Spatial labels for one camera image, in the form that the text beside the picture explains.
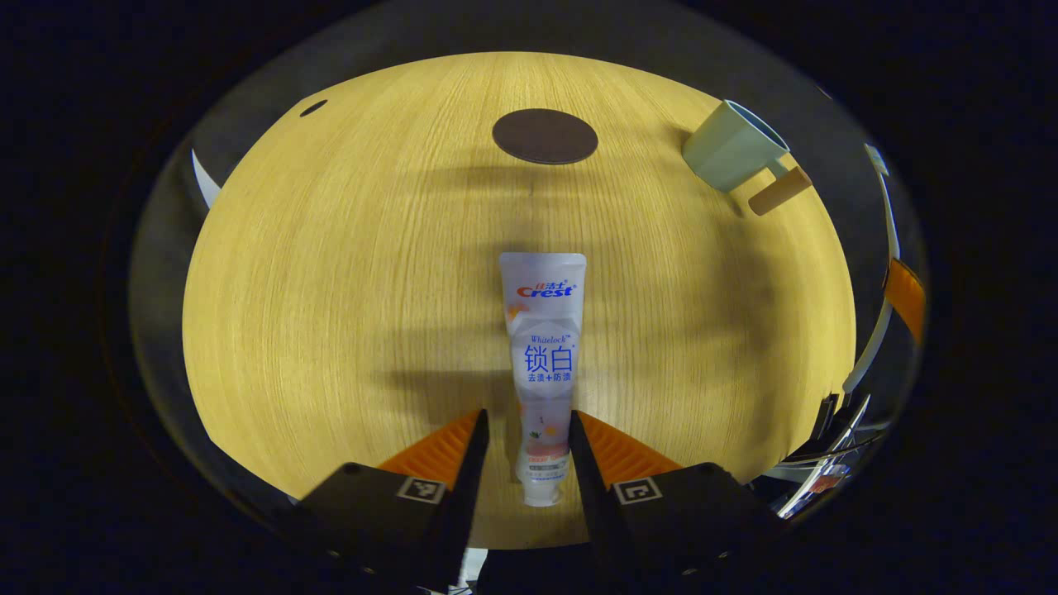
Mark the dark metal frame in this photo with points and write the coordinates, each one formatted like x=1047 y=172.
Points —
x=826 y=459

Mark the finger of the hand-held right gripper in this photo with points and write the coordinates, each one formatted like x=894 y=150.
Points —
x=907 y=297

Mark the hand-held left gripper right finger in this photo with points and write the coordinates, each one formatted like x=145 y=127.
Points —
x=591 y=496

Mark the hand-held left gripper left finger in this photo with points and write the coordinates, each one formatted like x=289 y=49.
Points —
x=463 y=496

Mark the wooden desktop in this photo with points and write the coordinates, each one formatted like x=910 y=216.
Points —
x=331 y=289

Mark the white toothpaste tube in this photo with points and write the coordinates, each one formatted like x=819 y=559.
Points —
x=545 y=347

